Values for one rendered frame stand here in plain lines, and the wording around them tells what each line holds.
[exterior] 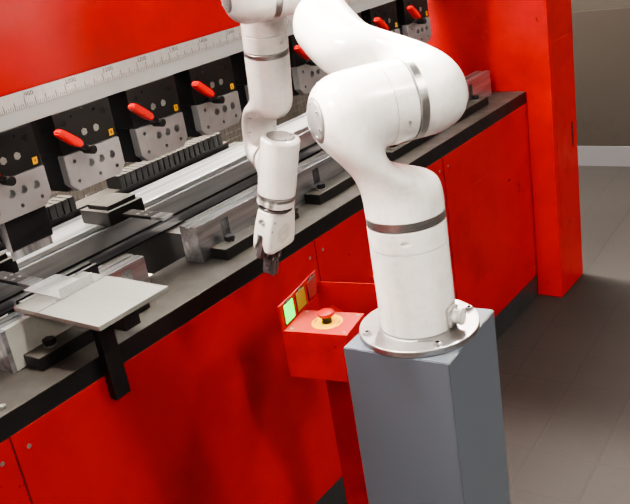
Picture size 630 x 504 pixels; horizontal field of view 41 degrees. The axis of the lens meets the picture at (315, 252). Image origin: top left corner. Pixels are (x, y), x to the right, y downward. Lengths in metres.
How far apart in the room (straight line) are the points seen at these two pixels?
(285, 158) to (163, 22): 0.45
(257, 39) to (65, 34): 0.40
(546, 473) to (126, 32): 1.71
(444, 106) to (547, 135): 2.25
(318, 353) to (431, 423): 0.62
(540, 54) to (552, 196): 0.57
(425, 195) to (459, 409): 0.33
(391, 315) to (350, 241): 1.12
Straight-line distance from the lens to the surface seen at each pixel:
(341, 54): 1.31
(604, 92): 5.20
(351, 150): 1.16
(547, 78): 3.39
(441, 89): 1.20
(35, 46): 1.78
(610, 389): 3.07
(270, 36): 1.67
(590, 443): 2.81
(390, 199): 1.21
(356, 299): 2.03
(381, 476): 1.44
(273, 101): 1.72
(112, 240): 2.26
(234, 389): 2.10
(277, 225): 1.85
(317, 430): 2.42
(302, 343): 1.91
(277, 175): 1.79
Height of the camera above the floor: 1.63
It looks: 21 degrees down
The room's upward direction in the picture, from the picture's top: 10 degrees counter-clockwise
